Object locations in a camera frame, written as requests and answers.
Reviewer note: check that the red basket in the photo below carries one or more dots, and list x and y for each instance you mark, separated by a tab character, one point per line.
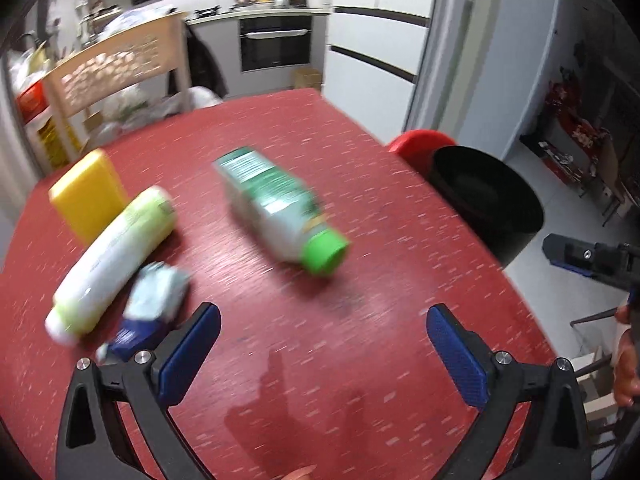
32	102

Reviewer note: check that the blue white tissue packet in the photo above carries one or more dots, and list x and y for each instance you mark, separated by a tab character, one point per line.
150	295

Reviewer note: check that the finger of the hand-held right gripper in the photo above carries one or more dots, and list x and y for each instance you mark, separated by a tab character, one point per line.
570	255

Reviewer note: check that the cardboard box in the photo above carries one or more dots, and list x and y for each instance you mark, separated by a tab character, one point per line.
307	80

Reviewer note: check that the yellow sponge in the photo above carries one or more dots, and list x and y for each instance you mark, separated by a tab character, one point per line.
85	195

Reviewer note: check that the red gift bags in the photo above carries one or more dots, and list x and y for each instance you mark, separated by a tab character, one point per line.
575	120

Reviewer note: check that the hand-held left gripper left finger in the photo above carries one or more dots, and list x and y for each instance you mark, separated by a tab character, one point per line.
187	355

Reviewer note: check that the white green tube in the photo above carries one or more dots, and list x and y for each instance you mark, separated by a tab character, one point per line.
110	260

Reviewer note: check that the yellow crate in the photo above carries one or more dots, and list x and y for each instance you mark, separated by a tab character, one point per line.
57	145

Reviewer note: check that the person's right hand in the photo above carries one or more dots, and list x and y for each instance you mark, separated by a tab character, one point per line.
627	360

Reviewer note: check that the black jacket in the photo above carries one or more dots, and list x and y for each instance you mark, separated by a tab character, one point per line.
205	65

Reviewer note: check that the white plastic bags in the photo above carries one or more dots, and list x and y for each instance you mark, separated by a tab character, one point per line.
150	107

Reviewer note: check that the black trash bin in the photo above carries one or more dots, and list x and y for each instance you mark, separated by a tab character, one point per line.
480	200

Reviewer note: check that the white refrigerator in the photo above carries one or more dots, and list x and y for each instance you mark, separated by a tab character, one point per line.
372	60

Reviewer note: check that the green cap plastic bottle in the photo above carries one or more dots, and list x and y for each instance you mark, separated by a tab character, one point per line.
270	200

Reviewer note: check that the wooden chair with flower cutouts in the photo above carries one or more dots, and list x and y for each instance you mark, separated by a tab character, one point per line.
115	65

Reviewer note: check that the person's left hand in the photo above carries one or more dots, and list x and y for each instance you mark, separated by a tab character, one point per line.
300	473

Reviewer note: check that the beige chair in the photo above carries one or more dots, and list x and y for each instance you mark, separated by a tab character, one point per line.
597	375

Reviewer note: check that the red stool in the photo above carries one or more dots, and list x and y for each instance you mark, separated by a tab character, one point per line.
415	140

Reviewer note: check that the built-in oven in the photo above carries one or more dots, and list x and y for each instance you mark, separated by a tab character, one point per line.
275	42

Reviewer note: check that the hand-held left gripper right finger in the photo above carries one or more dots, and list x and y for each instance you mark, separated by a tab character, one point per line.
457	355

